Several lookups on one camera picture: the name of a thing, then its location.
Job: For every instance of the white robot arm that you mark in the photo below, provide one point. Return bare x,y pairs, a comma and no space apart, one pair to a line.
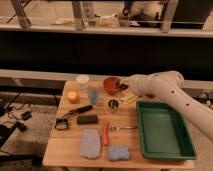
167,87

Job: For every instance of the reddish brown bowl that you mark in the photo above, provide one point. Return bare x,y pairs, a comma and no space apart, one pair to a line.
111,85

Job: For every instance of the blue plastic cup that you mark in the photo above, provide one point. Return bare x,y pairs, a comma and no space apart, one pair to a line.
93,96

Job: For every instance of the small metal cup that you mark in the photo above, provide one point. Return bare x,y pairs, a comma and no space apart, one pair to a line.
113,104

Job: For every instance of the white plastic container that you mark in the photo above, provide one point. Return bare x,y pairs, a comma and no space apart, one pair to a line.
83,82

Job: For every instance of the yellow banana pieces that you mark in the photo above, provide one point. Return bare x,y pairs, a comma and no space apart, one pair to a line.
128,99

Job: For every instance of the orange round fruit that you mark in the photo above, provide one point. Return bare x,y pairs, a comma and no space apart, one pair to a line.
73,96

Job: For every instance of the black rectangular block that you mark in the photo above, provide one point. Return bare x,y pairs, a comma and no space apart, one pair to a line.
90,119

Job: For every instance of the orange carrot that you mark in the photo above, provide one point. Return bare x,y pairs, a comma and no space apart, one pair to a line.
105,141

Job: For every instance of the blue grey cloth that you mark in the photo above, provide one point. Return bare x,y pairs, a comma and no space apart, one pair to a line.
90,145

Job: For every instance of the blue sponge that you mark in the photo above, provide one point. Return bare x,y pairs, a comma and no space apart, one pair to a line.
118,153

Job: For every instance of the green plastic tray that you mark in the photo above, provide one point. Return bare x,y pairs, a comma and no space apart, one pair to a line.
163,133

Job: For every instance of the black power adapter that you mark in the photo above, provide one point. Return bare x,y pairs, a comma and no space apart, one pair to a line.
26,115

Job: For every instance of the black handled brush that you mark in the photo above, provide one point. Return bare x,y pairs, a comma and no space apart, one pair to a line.
62,122

